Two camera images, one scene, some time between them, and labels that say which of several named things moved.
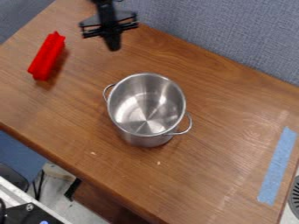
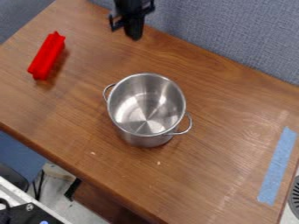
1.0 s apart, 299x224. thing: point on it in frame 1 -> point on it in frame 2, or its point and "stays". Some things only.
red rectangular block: (45, 62) stays
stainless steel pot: (145, 104) stays
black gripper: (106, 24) -> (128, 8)
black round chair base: (13, 177) stays
